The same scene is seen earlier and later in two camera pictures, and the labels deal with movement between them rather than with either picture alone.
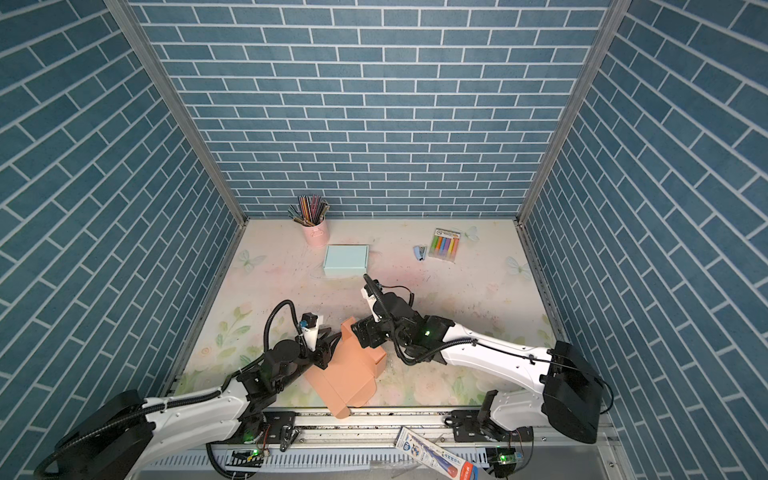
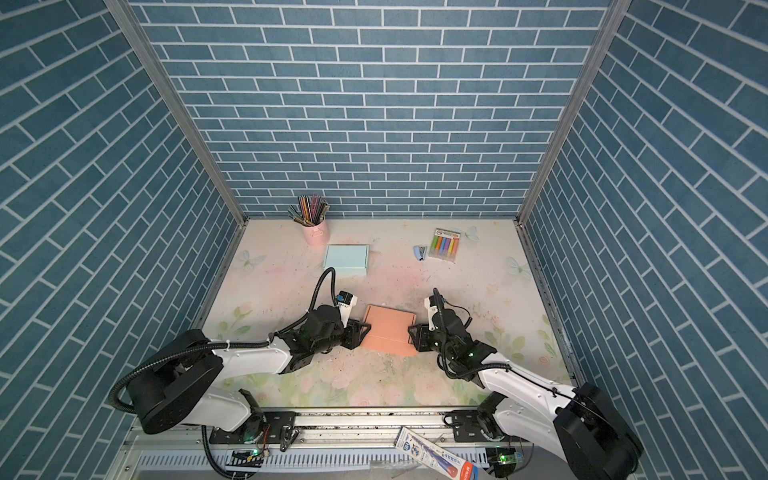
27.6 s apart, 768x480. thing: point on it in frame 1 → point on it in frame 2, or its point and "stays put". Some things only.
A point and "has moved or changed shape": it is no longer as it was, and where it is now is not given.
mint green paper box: (346, 260) stays put
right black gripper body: (376, 332) → (437, 345)
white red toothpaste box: (435, 455) stays put
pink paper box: (349, 379) has moved or changed shape
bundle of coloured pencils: (311, 210) stays put
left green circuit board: (250, 458) stays put
